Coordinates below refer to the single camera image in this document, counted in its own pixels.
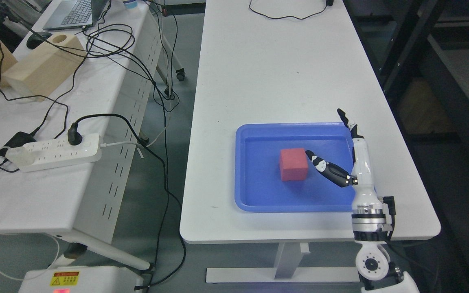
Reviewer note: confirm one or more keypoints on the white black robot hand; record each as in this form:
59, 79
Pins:
361, 178

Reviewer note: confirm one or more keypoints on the pink block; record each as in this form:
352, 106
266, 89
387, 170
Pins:
293, 164

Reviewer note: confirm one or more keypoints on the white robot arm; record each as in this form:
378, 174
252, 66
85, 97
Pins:
373, 262

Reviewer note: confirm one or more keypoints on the blue plastic tray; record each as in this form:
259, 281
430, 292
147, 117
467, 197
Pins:
257, 181

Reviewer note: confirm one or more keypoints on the black metal shelf right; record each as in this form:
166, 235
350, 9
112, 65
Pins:
419, 51

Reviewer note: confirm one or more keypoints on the wooden block with hole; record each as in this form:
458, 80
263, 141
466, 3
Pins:
47, 66

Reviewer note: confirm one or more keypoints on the white standing desk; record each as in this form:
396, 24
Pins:
255, 70

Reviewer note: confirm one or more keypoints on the white folding table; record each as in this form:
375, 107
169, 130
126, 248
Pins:
81, 203

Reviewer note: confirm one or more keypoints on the white floor device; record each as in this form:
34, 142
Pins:
82, 279

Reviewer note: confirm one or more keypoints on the white power strip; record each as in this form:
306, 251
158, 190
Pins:
36, 156

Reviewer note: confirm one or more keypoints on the silver laptop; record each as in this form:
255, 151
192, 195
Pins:
75, 14

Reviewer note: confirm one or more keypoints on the black power adapter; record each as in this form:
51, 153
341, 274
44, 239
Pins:
18, 140

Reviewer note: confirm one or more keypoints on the black computer mouse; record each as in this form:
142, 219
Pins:
36, 39

